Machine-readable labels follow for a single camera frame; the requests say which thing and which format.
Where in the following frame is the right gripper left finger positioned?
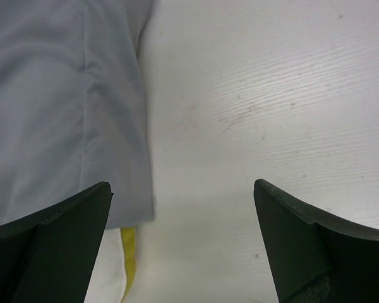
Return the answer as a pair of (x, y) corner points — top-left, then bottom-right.
(0, 182), (112, 303)

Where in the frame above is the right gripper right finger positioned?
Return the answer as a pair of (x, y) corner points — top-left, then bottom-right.
(253, 179), (379, 302)

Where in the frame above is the white pillow yellow edge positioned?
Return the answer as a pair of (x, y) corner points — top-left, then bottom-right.
(84, 227), (136, 303)

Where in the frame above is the grey pillowcase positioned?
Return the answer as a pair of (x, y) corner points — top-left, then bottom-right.
(0, 1), (154, 229)

